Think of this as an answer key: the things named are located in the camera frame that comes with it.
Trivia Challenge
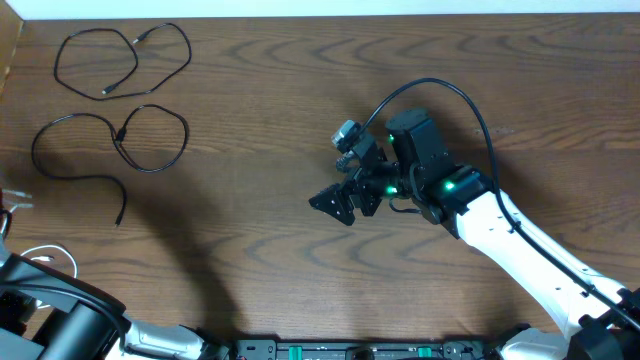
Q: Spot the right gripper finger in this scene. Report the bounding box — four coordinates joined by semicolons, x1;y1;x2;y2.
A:
336;153;357;173
309;183;355;226

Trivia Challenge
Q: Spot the thin black cable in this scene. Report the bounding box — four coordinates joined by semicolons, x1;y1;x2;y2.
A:
52;22;194;102

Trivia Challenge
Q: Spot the white usb cable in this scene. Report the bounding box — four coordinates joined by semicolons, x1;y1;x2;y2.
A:
0;189;79;281

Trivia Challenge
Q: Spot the black usb cable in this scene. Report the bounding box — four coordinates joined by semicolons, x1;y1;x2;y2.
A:
30;103;190;229

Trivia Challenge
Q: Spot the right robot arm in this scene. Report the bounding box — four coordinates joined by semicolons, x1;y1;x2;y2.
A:
309;108;639;359

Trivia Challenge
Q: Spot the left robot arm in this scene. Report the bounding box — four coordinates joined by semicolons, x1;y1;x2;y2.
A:
1;248;234;360

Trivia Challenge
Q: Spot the brown cardboard panel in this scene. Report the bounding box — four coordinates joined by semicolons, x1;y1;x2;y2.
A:
0;0;24;91

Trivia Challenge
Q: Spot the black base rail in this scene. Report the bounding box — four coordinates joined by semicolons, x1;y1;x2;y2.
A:
219;327;594;360

